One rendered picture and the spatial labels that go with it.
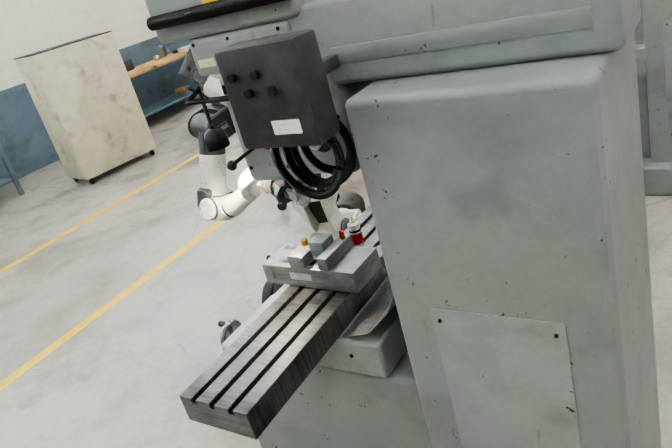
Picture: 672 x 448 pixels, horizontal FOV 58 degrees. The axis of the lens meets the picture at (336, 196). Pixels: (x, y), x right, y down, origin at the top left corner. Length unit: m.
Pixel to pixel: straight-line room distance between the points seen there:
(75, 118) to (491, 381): 6.71
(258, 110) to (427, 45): 0.37
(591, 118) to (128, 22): 10.30
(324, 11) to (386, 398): 1.08
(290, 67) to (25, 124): 8.77
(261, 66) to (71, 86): 6.59
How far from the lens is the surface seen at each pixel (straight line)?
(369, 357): 1.73
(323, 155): 1.49
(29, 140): 9.81
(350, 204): 2.83
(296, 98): 1.15
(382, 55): 1.33
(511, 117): 1.14
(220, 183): 2.11
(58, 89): 7.65
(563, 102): 1.11
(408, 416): 1.84
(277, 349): 1.66
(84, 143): 7.75
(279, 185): 1.78
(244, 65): 1.20
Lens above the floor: 1.85
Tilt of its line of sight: 22 degrees down
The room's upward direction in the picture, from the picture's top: 16 degrees counter-clockwise
